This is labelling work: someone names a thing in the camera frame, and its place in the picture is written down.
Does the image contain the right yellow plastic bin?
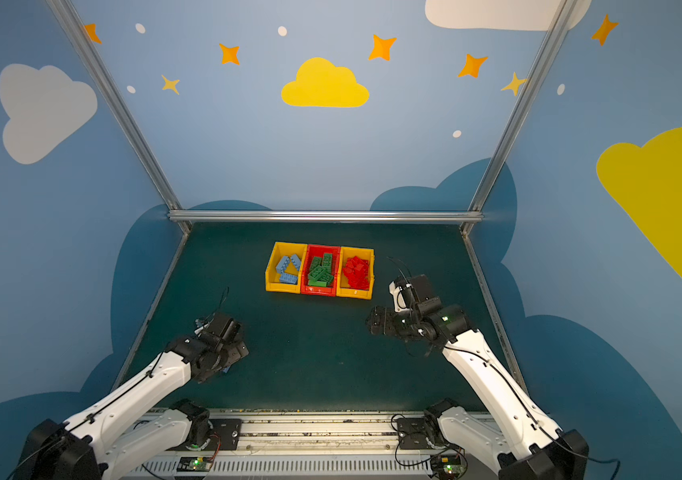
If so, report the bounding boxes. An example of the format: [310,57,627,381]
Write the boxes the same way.
[336,246,375,300]

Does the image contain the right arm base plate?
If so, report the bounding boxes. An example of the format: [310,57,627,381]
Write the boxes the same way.
[393,415,435,450]

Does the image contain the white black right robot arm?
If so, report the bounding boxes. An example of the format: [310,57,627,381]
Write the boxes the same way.
[366,305,589,479]

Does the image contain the light blue lego brick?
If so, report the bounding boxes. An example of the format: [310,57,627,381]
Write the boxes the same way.
[279,273,298,285]

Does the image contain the left aluminium frame post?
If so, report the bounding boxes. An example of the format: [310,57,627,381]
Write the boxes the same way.
[46,0,182,214]

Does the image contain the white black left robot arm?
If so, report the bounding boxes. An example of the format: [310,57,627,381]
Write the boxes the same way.
[9,312,249,479]

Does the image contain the horizontal aluminium frame rail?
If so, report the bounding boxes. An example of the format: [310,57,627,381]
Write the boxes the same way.
[168,210,483,224]

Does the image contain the red plastic bin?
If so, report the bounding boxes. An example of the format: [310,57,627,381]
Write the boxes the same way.
[300,244,340,297]

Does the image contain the right controller board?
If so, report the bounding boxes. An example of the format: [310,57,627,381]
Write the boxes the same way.
[429,454,466,480]

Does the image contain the right aluminium frame post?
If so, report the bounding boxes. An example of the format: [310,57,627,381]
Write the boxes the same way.
[460,0,579,240]

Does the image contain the aluminium front mounting rail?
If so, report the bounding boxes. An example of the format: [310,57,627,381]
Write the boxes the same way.
[85,411,576,480]

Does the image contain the yellow plastic bin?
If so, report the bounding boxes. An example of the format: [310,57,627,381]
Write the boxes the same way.
[336,246,375,300]
[265,242,308,294]

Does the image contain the left yellow plastic bin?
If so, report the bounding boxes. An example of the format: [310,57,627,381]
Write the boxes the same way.
[265,242,308,294]

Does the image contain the left controller board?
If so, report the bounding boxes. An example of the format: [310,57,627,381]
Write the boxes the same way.
[176,457,214,473]

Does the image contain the red lego brick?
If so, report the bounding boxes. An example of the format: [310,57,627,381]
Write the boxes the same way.
[342,256,370,290]

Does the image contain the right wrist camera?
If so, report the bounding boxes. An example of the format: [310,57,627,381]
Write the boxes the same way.
[389,274,442,314]

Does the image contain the aluminium frame post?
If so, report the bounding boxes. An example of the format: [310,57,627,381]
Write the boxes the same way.
[46,0,182,214]
[460,0,579,240]

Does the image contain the controller board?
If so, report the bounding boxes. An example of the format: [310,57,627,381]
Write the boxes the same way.
[429,454,466,480]
[176,457,214,473]

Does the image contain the bright green lego brick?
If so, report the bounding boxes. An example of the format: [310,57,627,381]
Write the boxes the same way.
[307,265,334,288]

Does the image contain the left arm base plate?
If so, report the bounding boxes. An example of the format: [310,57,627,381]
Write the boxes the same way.
[200,418,243,451]

